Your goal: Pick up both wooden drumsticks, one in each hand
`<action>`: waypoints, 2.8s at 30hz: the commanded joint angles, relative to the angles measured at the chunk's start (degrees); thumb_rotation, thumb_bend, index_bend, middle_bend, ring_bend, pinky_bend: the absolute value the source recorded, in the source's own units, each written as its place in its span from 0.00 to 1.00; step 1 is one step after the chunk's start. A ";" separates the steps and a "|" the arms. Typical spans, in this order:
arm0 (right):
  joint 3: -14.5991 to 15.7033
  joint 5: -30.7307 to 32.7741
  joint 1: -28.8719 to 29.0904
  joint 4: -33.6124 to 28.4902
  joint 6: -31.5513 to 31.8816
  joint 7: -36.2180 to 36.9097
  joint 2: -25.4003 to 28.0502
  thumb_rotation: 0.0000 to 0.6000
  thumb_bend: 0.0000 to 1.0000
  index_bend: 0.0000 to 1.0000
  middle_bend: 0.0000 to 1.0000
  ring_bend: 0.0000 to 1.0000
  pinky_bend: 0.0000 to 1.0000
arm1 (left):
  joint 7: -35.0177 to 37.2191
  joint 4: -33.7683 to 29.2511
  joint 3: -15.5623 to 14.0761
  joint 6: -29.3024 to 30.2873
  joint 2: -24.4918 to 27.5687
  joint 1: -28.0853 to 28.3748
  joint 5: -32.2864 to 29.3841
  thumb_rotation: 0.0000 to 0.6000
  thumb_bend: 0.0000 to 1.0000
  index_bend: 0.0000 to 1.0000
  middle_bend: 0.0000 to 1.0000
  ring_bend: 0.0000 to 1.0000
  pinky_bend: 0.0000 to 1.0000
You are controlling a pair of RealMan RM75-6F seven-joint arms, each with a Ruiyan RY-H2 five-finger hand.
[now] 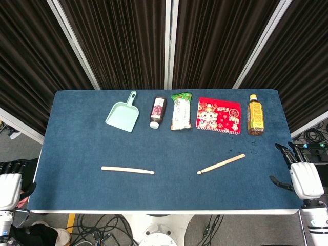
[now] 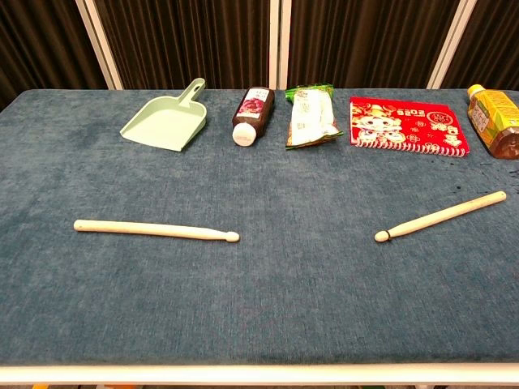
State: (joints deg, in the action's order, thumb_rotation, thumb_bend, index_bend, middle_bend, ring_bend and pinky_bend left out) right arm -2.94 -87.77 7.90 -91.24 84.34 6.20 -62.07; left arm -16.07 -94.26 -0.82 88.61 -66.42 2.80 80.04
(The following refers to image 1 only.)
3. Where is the red spiral notebook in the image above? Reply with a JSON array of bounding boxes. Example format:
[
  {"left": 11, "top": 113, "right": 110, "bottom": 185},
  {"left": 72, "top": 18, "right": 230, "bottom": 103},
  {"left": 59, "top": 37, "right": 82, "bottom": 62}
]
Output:
[{"left": 196, "top": 97, "right": 242, "bottom": 135}]

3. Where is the black floor cable bundle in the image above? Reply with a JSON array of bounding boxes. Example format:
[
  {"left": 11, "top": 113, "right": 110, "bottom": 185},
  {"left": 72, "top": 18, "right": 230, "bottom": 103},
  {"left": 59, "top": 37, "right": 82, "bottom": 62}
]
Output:
[
  {"left": 201, "top": 214, "right": 224, "bottom": 240},
  {"left": 65, "top": 214, "right": 139, "bottom": 246},
  {"left": 293, "top": 121, "right": 328, "bottom": 145}
]

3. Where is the white shoe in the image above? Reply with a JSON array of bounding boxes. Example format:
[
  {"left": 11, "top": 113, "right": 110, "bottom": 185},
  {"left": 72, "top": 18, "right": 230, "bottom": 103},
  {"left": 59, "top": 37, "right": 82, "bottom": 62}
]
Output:
[{"left": 31, "top": 220, "right": 72, "bottom": 246}]

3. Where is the brown bottle purple label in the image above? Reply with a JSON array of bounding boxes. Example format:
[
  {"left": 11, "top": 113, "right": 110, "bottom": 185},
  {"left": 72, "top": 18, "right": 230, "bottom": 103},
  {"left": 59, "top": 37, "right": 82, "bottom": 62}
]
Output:
[{"left": 149, "top": 96, "right": 167, "bottom": 129}]

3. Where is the mint green dustpan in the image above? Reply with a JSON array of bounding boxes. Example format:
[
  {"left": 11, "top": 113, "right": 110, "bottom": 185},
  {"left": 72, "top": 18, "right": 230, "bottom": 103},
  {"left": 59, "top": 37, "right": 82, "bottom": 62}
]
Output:
[{"left": 105, "top": 90, "right": 140, "bottom": 133}]

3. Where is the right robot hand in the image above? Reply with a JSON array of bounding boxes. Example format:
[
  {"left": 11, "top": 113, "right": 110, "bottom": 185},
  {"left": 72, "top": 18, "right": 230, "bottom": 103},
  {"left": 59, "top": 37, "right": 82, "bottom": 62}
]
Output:
[{"left": 269, "top": 142, "right": 325, "bottom": 201}]

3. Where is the green white snack packet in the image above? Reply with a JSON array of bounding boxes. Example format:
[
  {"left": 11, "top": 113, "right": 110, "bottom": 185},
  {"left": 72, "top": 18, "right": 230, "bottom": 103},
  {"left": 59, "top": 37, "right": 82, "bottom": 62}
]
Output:
[{"left": 170, "top": 92, "right": 193, "bottom": 131}]

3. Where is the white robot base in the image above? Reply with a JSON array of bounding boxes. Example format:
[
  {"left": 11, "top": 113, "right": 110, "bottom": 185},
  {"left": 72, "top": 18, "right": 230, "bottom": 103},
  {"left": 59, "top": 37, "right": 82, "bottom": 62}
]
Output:
[{"left": 122, "top": 213, "right": 196, "bottom": 246}]

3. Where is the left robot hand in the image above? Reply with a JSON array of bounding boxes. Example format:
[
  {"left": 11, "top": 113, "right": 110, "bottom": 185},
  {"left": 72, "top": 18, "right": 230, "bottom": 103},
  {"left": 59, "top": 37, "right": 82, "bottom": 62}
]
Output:
[{"left": 0, "top": 159, "right": 37, "bottom": 210}]

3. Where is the blue table cloth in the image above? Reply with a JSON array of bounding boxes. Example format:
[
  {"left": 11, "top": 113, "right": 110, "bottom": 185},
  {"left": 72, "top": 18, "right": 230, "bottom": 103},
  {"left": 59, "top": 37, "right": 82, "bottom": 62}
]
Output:
[{"left": 27, "top": 89, "right": 304, "bottom": 212}]

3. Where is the white partition base rail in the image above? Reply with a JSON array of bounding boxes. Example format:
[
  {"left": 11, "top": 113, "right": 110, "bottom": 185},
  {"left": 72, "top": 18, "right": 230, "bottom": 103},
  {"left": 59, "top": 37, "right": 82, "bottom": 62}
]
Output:
[
  {"left": 0, "top": 107, "right": 46, "bottom": 145},
  {"left": 290, "top": 111, "right": 328, "bottom": 138}
]

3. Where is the black device box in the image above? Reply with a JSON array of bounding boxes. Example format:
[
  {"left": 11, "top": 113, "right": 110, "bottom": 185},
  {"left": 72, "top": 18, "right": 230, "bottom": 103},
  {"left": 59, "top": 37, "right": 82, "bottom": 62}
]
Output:
[{"left": 302, "top": 142, "right": 328, "bottom": 162}]

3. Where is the wooden drumstick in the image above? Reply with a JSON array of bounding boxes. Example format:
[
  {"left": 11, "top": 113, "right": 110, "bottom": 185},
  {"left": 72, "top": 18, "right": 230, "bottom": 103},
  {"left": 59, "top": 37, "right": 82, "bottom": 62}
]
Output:
[
  {"left": 196, "top": 153, "right": 246, "bottom": 175},
  {"left": 101, "top": 166, "right": 155, "bottom": 175}
]

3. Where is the yellow label tea bottle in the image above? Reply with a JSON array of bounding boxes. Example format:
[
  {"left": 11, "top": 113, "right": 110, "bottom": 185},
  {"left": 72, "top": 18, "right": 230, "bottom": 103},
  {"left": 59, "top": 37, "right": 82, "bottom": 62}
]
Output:
[{"left": 247, "top": 94, "right": 265, "bottom": 136}]

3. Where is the white partition post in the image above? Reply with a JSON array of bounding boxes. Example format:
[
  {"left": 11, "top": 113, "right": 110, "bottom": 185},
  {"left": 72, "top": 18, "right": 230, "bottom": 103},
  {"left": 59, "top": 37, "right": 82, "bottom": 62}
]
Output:
[
  {"left": 232, "top": 0, "right": 293, "bottom": 89},
  {"left": 47, "top": 0, "right": 101, "bottom": 90},
  {"left": 163, "top": 0, "right": 179, "bottom": 90}
]

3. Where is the black pleated curtain panel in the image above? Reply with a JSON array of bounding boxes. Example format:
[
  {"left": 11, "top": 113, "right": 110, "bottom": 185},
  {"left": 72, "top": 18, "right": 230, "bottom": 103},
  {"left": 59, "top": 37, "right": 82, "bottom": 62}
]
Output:
[
  {"left": 58, "top": 0, "right": 167, "bottom": 91},
  {"left": 172, "top": 0, "right": 282, "bottom": 90},
  {"left": 0, "top": 0, "right": 95, "bottom": 137},
  {"left": 239, "top": 0, "right": 328, "bottom": 136}
]

